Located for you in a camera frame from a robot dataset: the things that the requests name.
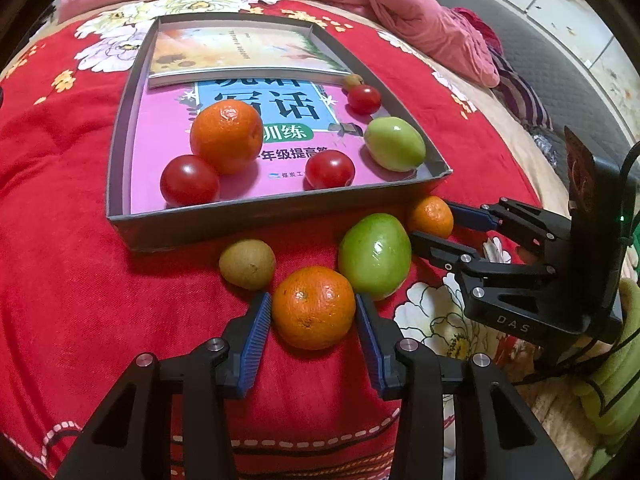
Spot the small orange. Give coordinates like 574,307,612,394
407,196,454,238

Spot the large green apple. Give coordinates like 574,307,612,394
337,214,411,300

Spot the red tomato front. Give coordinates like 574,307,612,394
305,150,356,190

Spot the yellow-brown kiwi fruit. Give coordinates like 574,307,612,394
218,238,276,290

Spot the gray padded headboard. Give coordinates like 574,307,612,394
437,0,630,183

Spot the striped dark pillow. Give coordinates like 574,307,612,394
489,48,553,130

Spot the red cherry tomato by longan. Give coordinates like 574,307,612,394
347,84,382,115

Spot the gray shallow cardboard box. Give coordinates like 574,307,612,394
106,13,451,252

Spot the small brown longan in box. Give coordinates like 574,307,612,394
341,74,364,92

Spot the pink chinese workbook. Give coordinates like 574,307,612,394
130,79,426,214

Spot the sunflower cover book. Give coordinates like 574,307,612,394
148,26,349,88

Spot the floral wall painting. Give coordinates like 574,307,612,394
506,0,639,136

